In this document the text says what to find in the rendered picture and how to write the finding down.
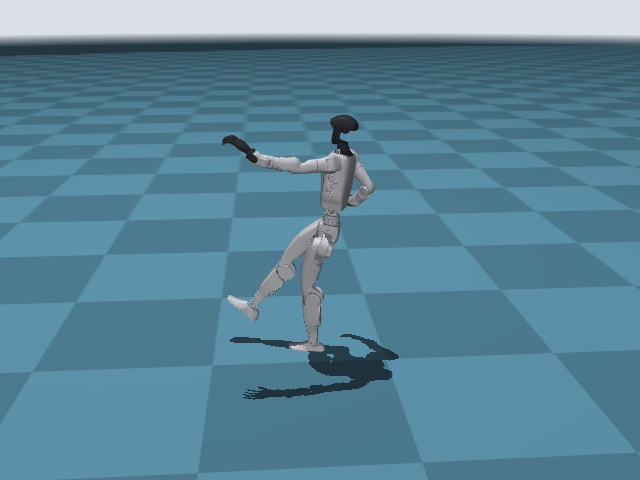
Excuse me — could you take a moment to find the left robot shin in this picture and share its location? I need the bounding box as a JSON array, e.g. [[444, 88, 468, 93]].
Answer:
[[302, 293, 322, 347]]

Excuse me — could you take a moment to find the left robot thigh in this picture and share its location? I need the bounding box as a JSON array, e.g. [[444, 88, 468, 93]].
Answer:
[[300, 232, 334, 304]]

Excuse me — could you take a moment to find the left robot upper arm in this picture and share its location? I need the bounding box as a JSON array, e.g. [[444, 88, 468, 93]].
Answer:
[[287, 156, 342, 174]]

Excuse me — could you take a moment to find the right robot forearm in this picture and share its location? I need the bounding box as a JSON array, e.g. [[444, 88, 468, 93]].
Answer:
[[348, 190, 373, 207]]

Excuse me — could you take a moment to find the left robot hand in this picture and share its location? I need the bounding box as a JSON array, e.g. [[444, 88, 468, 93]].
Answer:
[[222, 135, 258, 163]]

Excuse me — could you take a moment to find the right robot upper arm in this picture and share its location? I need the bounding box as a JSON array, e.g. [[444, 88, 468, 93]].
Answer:
[[350, 149, 375, 196]]

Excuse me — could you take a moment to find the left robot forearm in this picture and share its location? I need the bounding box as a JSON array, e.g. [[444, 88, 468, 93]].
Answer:
[[249, 151, 300, 172]]

